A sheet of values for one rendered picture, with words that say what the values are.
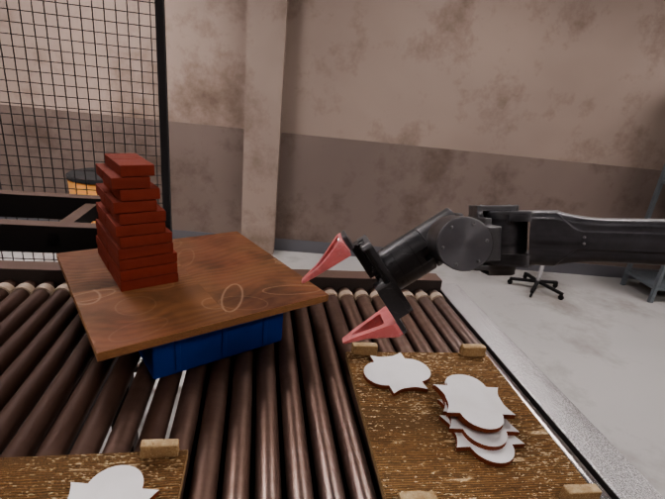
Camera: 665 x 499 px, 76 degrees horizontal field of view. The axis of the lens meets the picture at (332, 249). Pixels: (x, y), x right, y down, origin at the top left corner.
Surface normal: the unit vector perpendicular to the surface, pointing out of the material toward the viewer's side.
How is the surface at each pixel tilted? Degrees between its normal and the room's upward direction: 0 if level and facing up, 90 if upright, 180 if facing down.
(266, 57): 90
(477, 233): 76
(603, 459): 0
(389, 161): 90
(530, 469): 0
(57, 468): 0
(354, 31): 90
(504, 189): 90
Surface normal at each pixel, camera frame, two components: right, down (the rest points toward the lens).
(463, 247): -0.03, 0.11
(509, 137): 0.04, 0.36
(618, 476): 0.10, -0.93
